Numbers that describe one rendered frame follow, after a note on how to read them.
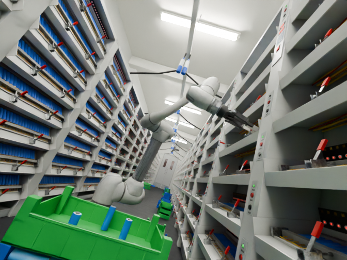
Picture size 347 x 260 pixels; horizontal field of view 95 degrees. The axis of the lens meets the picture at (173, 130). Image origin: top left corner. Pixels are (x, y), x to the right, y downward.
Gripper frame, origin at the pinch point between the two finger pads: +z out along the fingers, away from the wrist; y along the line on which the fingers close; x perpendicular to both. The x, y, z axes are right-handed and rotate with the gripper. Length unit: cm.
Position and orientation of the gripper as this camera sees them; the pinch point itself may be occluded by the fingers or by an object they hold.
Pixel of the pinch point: (251, 128)
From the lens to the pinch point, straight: 98.3
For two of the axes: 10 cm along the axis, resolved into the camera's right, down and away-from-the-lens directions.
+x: 5.5, -7.9, 2.7
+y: 0.3, -3.1, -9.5
